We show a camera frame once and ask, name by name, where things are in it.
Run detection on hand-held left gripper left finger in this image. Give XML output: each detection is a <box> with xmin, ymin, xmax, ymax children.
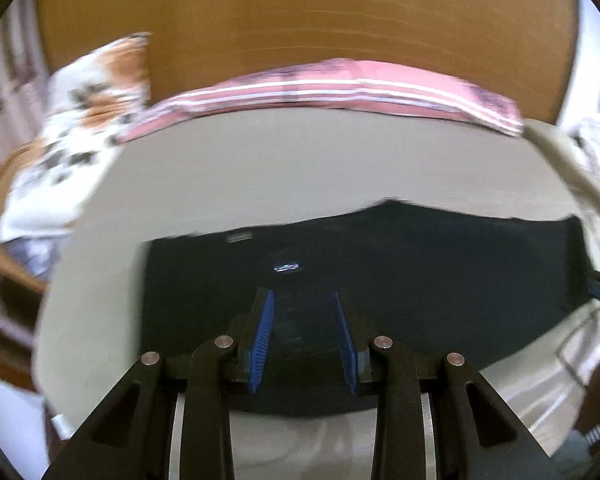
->
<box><xmin>42</xmin><ymin>287</ymin><xmax>276</xmax><ymax>480</ymax></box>

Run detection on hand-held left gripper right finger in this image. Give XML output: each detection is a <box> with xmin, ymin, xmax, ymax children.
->
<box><xmin>332</xmin><ymin>290</ymin><xmax>556</xmax><ymax>480</ymax></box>

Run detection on black pants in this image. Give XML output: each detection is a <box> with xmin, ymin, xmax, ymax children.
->
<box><xmin>139</xmin><ymin>199</ymin><xmax>598</xmax><ymax>418</ymax></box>

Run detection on beige blanket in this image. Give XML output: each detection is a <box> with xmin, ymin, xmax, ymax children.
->
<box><xmin>522</xmin><ymin>115</ymin><xmax>600</xmax><ymax>261</ymax></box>

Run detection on blue grey cloth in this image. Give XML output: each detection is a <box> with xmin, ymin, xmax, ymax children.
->
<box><xmin>5</xmin><ymin>237</ymin><xmax>66</xmax><ymax>278</ymax></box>

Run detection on pink striped pillow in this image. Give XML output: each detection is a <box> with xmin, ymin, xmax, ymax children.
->
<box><xmin>115</xmin><ymin>58</ymin><xmax>526</xmax><ymax>145</ymax></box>

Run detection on floral pillow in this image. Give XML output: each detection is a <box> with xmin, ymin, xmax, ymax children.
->
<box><xmin>0</xmin><ymin>32</ymin><xmax>153</xmax><ymax>246</ymax></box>

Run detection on wooden headboard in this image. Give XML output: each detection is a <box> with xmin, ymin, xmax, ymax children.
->
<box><xmin>32</xmin><ymin>0</ymin><xmax>581</xmax><ymax>126</ymax></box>

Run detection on patterned curtain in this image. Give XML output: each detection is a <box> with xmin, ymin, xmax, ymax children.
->
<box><xmin>0</xmin><ymin>0</ymin><xmax>51</xmax><ymax>201</ymax></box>

